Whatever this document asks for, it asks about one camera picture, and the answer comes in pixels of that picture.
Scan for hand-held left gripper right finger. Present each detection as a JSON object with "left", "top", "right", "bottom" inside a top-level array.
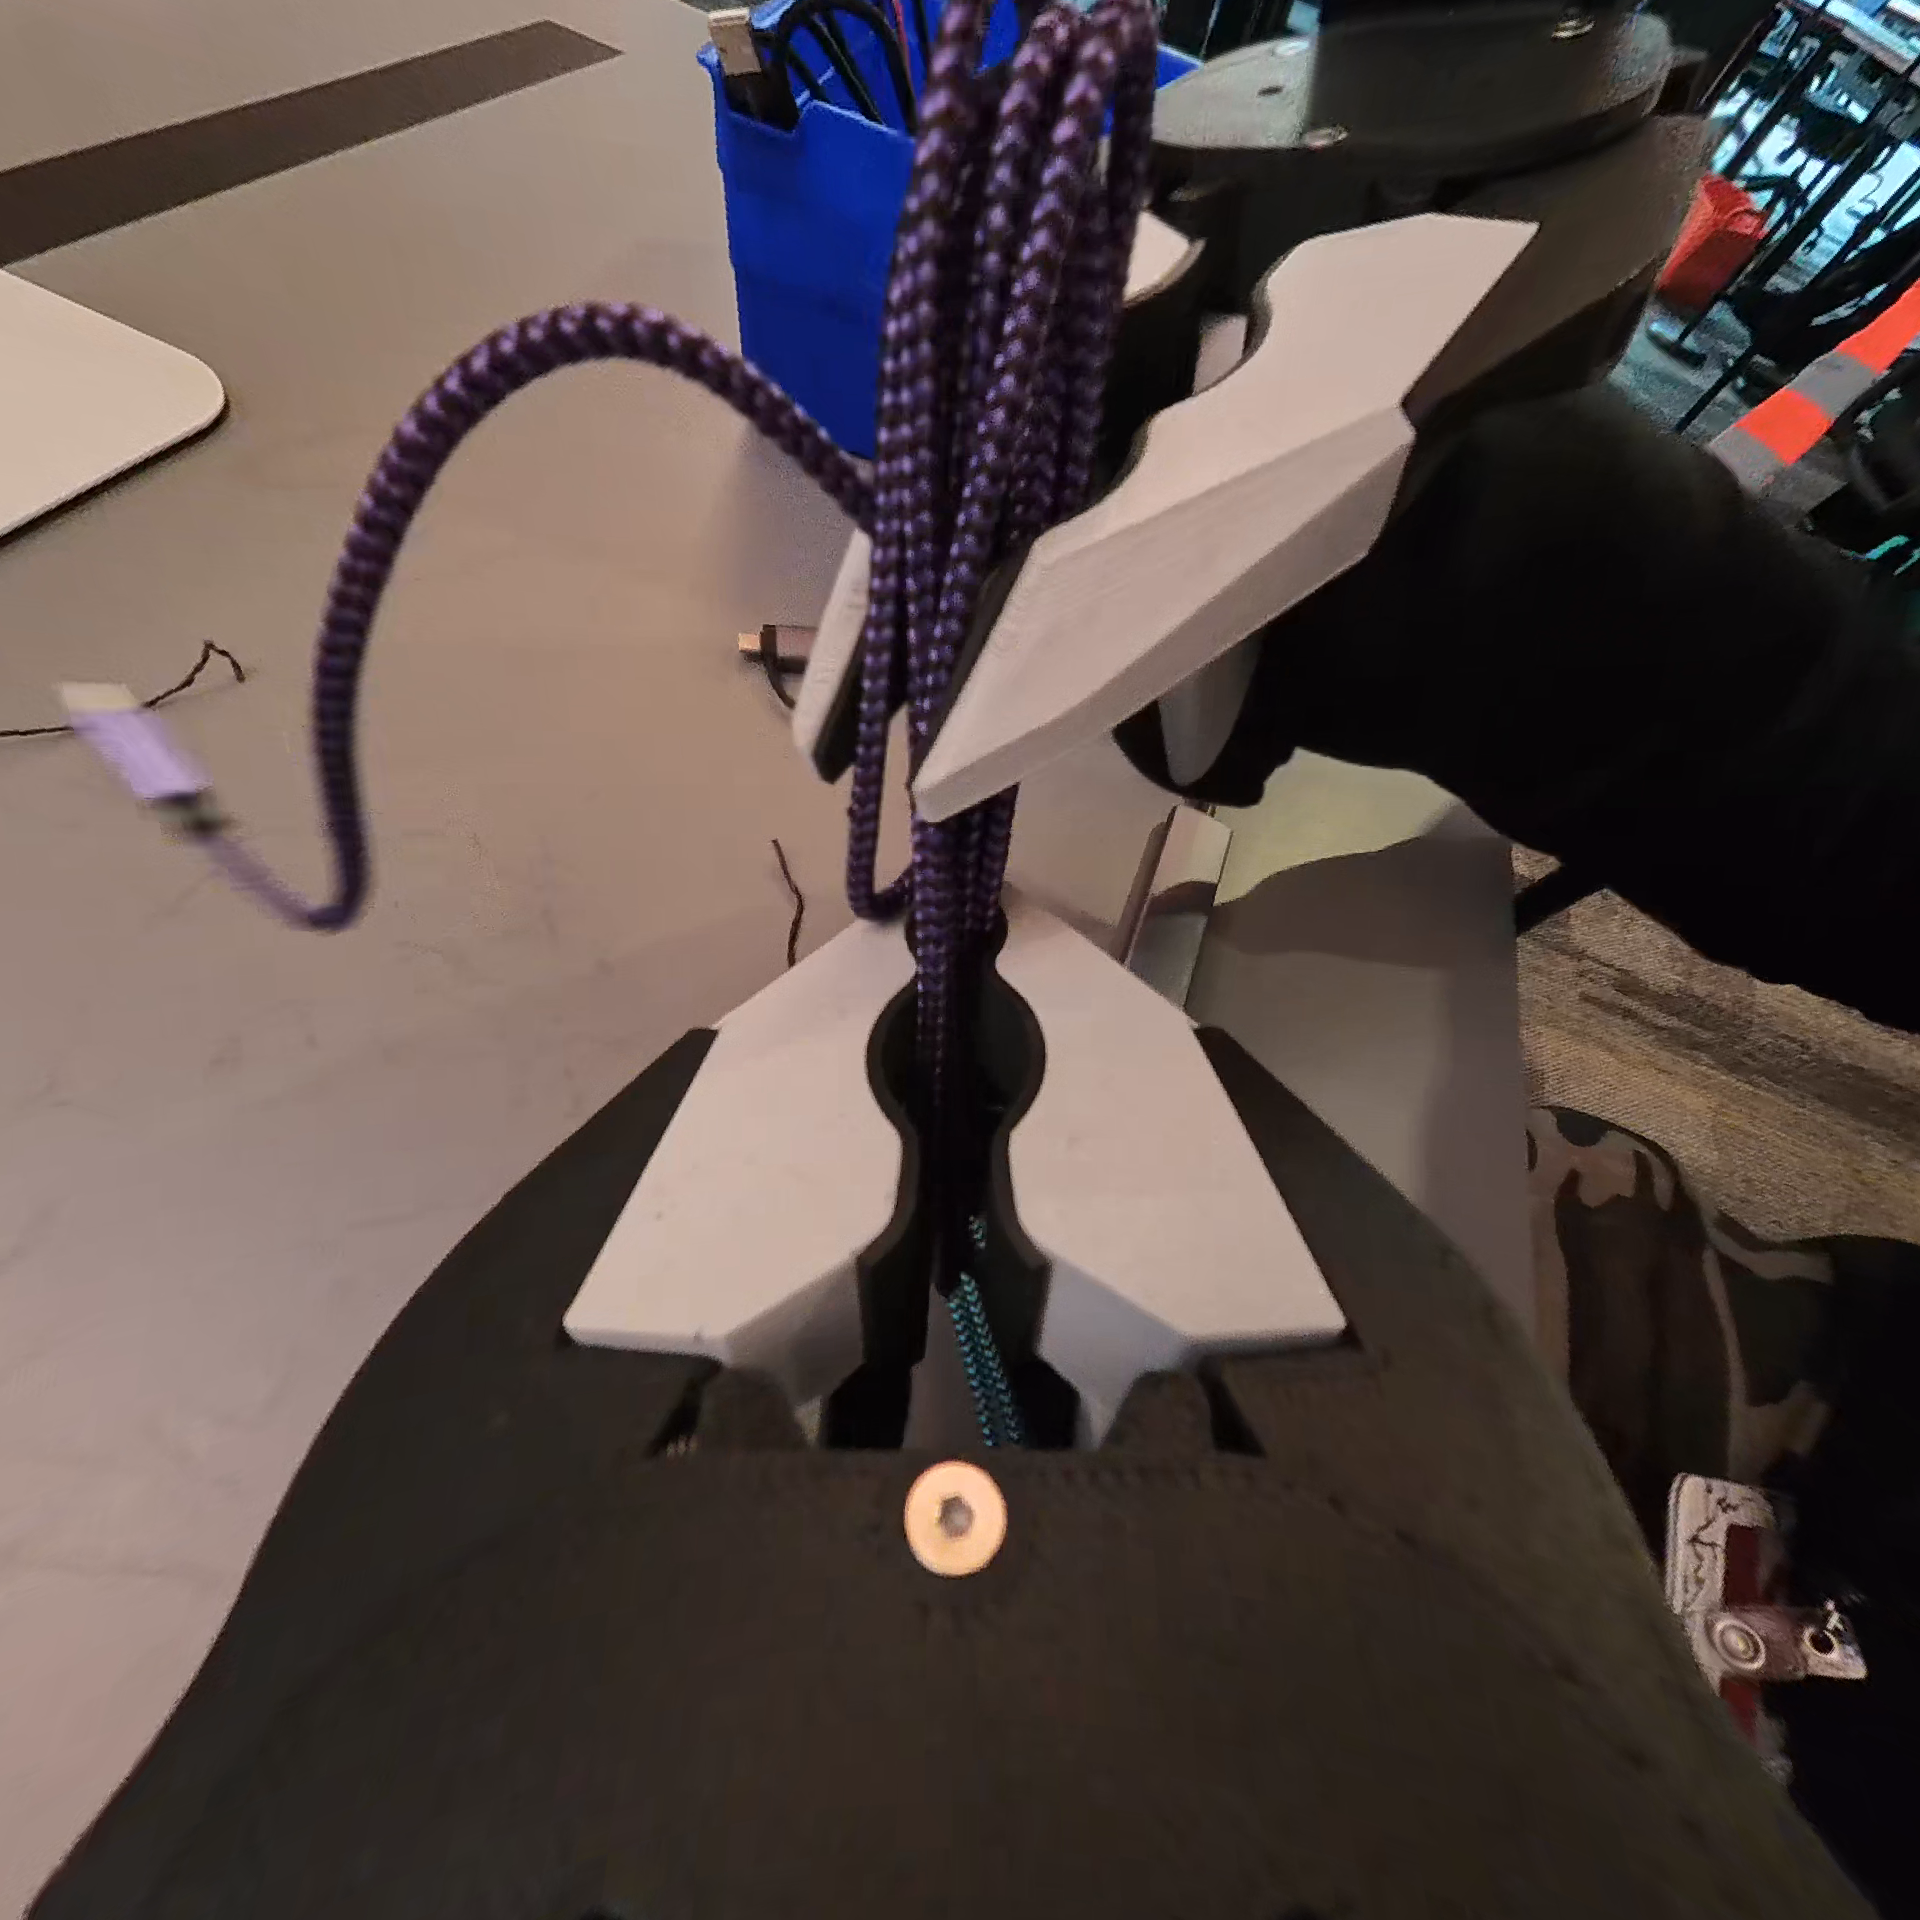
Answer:
[{"left": 987, "top": 885, "right": 1349, "bottom": 1450}]

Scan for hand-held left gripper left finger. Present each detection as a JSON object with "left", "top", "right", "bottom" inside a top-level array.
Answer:
[{"left": 564, "top": 913, "right": 924, "bottom": 1450}]

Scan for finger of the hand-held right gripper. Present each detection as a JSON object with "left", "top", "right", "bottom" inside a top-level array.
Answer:
[
  {"left": 908, "top": 216, "right": 1545, "bottom": 825},
  {"left": 790, "top": 211, "right": 1208, "bottom": 785}
]

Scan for grey usb adapter hub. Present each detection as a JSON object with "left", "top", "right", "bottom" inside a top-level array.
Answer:
[{"left": 737, "top": 621, "right": 1233, "bottom": 1010}]

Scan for purple braided usb-c cable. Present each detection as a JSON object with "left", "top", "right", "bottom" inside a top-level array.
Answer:
[{"left": 57, "top": 0, "right": 1161, "bottom": 1307}]

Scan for person's right forearm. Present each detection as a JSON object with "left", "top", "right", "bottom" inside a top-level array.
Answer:
[{"left": 1516, "top": 496, "right": 1920, "bottom": 1037}]

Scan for person's right hand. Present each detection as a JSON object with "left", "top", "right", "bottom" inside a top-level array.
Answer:
[{"left": 1117, "top": 393, "right": 1805, "bottom": 890}]

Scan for blue plastic bin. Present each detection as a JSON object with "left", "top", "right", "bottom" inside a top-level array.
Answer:
[{"left": 696, "top": 0, "right": 1203, "bottom": 459}]

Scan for orange striped traffic cone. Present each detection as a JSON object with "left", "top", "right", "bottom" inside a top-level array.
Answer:
[{"left": 1709, "top": 282, "right": 1920, "bottom": 496}]

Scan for person's camouflage pants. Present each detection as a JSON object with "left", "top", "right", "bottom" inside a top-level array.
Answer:
[{"left": 1527, "top": 1102, "right": 1853, "bottom": 1518}]

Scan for white flat board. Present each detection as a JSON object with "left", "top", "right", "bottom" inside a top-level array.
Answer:
[{"left": 0, "top": 269, "right": 229, "bottom": 542}]

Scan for teal braided usb cable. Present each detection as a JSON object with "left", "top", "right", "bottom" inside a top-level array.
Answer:
[{"left": 932, "top": 1212, "right": 1040, "bottom": 1452}]

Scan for black usb-a cable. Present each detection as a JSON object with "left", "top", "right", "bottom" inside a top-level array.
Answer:
[{"left": 703, "top": 8, "right": 920, "bottom": 136}]

